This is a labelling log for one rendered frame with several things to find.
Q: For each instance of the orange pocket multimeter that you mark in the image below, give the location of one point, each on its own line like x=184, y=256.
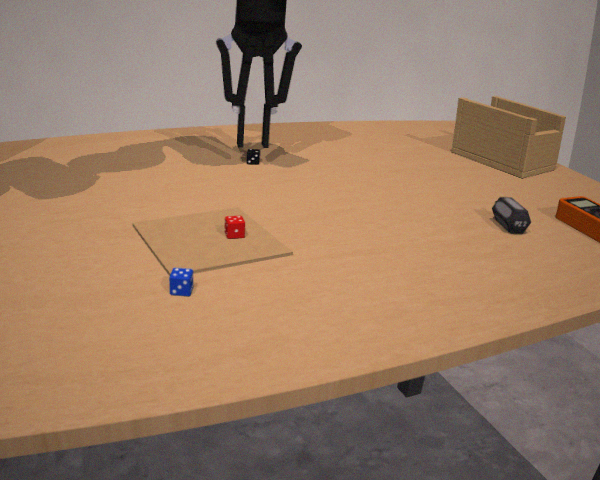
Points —
x=582, y=214

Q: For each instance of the black die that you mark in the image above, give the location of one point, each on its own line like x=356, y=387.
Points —
x=253, y=156

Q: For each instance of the tan wooden open box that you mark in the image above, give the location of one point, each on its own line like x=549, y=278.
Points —
x=506, y=140

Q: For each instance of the thin tan flat mat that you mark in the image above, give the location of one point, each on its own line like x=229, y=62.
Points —
x=198, y=241

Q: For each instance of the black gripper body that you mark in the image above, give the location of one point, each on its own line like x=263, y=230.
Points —
x=249, y=13

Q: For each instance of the blue die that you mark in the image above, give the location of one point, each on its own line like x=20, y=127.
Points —
x=181, y=281

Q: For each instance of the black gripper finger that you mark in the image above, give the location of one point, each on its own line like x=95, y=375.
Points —
x=237, y=100
x=292, y=47

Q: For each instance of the red die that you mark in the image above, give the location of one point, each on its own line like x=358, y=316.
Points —
x=234, y=227

